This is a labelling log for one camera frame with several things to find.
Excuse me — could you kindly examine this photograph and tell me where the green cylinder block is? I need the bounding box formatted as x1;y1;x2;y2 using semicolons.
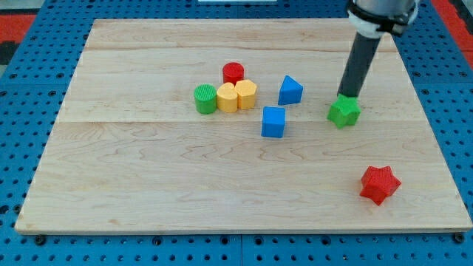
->
194;83;217;115

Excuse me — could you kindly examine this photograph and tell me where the yellow heart block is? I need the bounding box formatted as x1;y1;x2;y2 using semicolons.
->
217;82;238;113

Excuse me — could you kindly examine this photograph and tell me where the blue cube block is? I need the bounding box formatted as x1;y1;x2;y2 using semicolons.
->
261;106;285;138

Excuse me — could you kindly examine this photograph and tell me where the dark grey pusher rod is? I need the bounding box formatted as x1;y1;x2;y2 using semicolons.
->
337;33;381;98

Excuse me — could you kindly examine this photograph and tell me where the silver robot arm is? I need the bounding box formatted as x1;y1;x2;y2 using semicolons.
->
337;0;419;98

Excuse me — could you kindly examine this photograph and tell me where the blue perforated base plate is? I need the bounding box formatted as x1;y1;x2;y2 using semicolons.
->
1;0;472;265

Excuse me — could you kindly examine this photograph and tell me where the yellow hexagon block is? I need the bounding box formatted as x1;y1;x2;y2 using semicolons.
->
234;79;258;109

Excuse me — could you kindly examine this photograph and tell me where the wooden board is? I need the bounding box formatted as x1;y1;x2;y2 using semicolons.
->
15;18;472;235

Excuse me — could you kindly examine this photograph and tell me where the red cylinder block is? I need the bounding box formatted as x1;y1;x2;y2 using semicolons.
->
222;62;245;85

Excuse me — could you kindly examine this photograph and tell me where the red star block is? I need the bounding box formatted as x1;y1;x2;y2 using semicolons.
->
359;166;401;205

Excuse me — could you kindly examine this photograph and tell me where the blue triangle block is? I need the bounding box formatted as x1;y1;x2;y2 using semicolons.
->
278;75;304;105

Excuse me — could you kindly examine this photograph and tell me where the green star block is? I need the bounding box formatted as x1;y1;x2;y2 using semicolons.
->
327;94;361;129

